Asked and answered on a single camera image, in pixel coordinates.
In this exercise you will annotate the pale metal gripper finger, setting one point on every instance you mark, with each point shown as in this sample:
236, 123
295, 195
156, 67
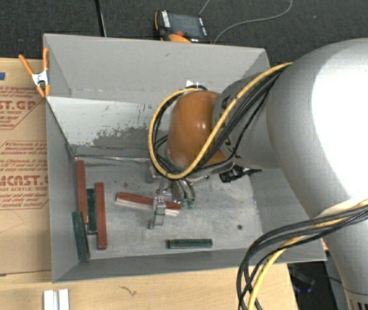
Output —
158, 216
160, 200

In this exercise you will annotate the red-brown block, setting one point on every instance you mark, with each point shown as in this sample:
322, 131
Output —
81, 186
100, 215
132, 200

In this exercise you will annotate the dark green flat block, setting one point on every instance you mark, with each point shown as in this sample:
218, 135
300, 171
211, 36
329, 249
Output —
91, 212
188, 243
80, 237

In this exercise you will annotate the grey metal bin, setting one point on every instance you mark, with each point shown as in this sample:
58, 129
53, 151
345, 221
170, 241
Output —
122, 69

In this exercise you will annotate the brown cardboard board, red print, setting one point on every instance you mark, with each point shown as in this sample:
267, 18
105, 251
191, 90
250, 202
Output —
13, 224

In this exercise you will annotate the black cylinder on white bracket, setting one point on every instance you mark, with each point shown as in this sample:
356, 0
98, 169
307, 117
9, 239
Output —
232, 174

